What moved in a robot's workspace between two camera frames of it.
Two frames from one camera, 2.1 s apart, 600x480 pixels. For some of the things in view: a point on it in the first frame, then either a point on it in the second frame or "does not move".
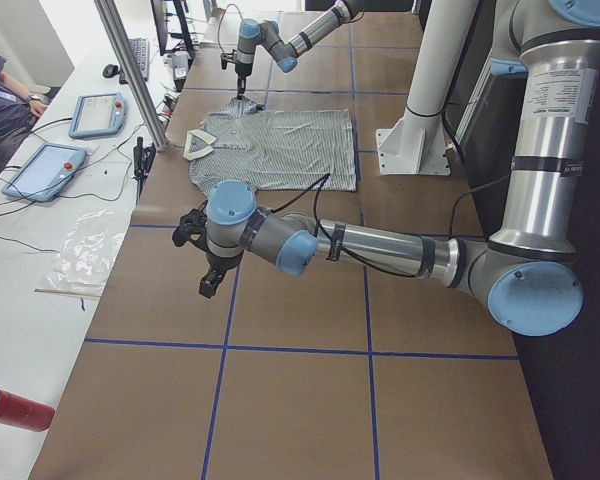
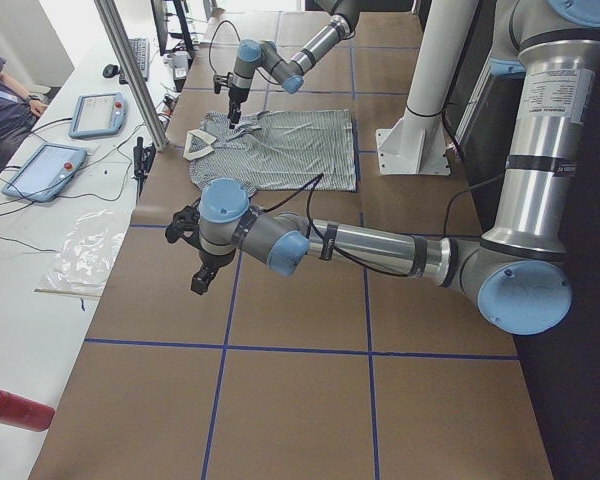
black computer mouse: [110, 70] does not move
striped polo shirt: [272, 150] does not move
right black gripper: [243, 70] → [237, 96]
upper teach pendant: [97, 114] does not move
